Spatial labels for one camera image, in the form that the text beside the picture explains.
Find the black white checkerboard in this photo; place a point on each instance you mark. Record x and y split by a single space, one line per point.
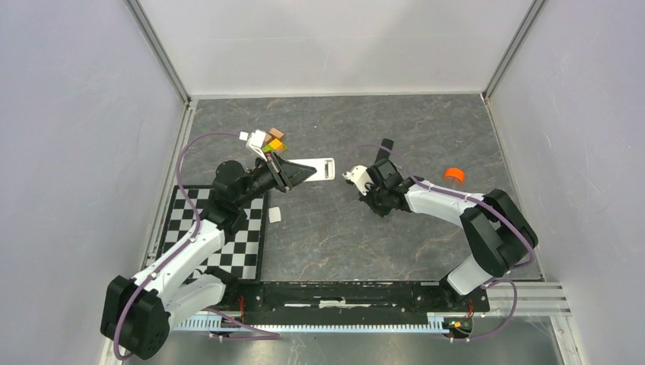
239 255

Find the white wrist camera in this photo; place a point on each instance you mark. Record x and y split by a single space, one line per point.
358 177
254 142

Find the orange tape roll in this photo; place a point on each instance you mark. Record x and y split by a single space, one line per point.
454 175

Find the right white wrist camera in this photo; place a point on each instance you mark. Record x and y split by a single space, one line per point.
358 177

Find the white battery cover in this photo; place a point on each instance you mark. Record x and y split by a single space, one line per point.
274 215

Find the white remote control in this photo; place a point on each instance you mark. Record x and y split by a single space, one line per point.
324 166

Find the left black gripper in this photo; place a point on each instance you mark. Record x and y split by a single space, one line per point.
285 174

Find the black remote control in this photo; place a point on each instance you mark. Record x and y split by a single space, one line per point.
387 145

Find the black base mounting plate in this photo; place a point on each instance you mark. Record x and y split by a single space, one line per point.
346 302

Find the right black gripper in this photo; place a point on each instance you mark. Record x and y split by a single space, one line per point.
382 211

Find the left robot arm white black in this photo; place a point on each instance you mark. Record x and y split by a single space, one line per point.
140 312

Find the green yellow block stack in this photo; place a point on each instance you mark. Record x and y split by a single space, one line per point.
275 145

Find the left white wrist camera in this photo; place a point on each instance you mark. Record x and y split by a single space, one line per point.
254 142

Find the tan wooden block pair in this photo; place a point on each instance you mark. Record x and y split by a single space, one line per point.
274 133

